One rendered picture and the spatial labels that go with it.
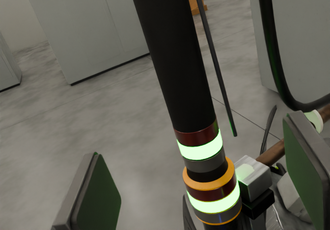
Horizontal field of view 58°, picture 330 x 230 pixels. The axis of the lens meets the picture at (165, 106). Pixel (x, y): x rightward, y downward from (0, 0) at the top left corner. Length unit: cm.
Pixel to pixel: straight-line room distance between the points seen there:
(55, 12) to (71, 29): 38
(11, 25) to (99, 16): 700
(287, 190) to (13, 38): 1202
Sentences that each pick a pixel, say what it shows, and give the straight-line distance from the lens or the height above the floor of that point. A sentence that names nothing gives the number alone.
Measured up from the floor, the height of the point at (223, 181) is 157.
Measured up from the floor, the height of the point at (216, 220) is 154.
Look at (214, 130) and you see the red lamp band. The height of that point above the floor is 162.
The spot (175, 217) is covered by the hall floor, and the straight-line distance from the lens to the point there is 239.
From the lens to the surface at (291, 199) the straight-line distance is 80.
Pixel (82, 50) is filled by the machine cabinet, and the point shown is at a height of 56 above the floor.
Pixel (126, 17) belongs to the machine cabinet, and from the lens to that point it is 586.
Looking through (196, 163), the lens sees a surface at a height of 160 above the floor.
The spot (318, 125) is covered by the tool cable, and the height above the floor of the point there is 154.
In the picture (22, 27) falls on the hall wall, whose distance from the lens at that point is 1240.
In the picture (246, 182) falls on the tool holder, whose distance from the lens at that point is 28.
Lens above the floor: 174
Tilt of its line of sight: 27 degrees down
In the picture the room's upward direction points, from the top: 18 degrees counter-clockwise
